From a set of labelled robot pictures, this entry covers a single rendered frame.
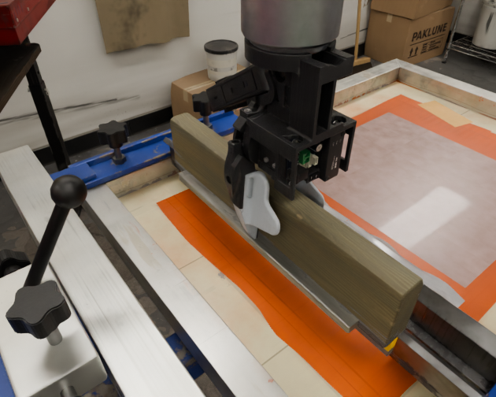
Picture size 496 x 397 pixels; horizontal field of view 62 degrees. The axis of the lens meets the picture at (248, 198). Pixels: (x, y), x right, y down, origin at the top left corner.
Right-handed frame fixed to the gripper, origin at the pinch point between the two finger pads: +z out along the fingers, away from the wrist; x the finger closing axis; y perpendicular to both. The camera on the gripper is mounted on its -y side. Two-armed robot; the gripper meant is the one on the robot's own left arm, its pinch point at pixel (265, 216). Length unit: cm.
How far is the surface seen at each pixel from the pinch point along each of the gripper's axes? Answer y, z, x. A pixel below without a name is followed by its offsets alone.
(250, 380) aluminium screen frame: 11.2, 6.3, -11.0
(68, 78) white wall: -200, 60, 33
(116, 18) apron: -193, 34, 63
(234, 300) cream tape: 1.0, 9.8, -5.4
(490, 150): 3, 10, 50
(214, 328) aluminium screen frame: 4.6, 6.3, -10.5
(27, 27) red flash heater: -93, 2, 1
